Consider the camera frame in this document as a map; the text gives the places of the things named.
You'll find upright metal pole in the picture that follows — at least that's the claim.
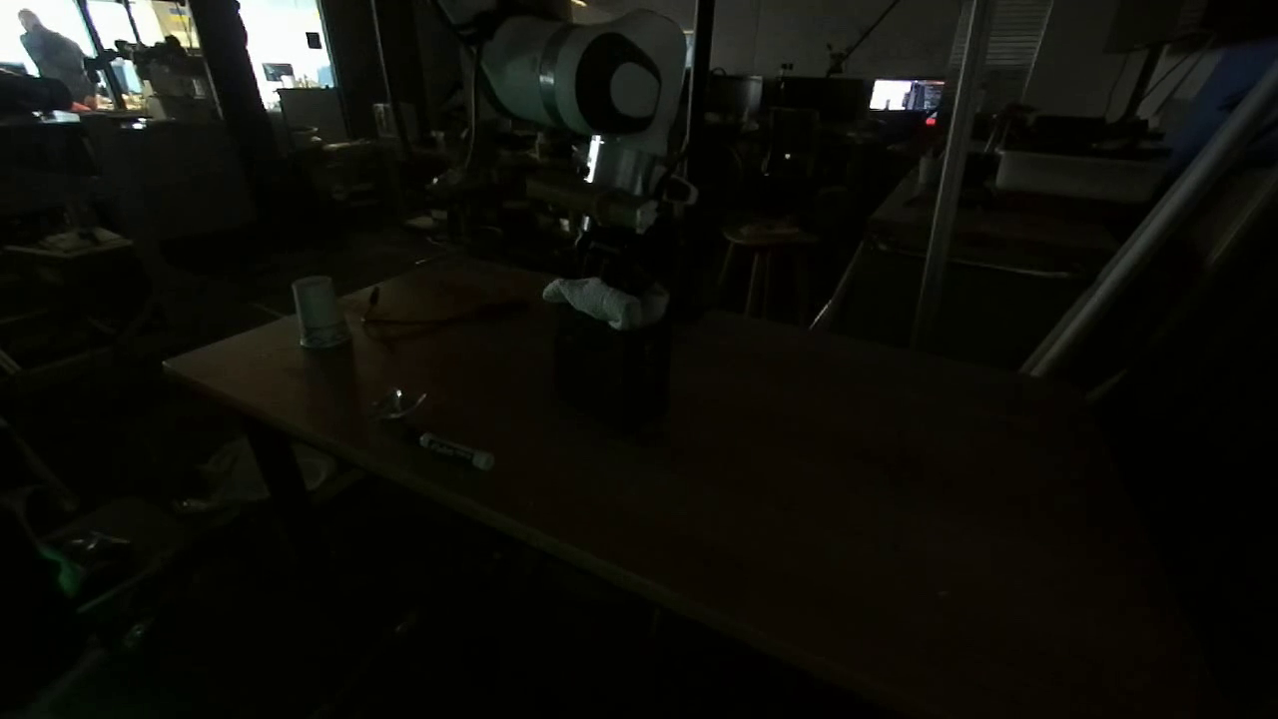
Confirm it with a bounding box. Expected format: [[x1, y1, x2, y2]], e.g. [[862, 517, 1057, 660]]
[[906, 0, 999, 351]]

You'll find black mesh box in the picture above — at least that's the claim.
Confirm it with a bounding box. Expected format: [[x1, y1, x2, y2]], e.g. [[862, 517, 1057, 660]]
[[548, 294, 680, 430]]

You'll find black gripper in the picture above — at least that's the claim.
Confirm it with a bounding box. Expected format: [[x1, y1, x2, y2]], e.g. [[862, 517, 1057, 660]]
[[584, 178, 701, 290]]

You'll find round wooden stool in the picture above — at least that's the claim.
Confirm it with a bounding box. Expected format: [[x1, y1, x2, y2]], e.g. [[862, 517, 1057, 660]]
[[716, 214, 820, 321]]

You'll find white cup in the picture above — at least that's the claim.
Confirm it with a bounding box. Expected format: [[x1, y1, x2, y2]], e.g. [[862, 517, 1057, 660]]
[[287, 272, 354, 357]]

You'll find lit computer monitor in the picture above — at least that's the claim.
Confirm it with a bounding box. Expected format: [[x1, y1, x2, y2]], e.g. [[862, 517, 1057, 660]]
[[862, 70, 953, 120]]

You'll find white marker pen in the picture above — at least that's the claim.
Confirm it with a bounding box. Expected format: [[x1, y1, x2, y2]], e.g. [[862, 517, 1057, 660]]
[[410, 427, 497, 475]]

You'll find thin black cable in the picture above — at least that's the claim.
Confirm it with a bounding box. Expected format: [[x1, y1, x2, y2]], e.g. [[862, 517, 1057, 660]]
[[350, 285, 539, 351]]

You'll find person in background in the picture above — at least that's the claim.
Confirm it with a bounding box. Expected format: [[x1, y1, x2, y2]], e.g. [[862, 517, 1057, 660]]
[[11, 5, 99, 106]]

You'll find slanted metal pole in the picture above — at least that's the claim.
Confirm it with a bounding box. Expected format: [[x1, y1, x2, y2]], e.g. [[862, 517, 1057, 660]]
[[1017, 58, 1278, 382]]

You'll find white cloth towel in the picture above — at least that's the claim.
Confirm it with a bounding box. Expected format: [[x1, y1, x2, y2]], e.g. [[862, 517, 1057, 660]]
[[539, 272, 670, 334]]

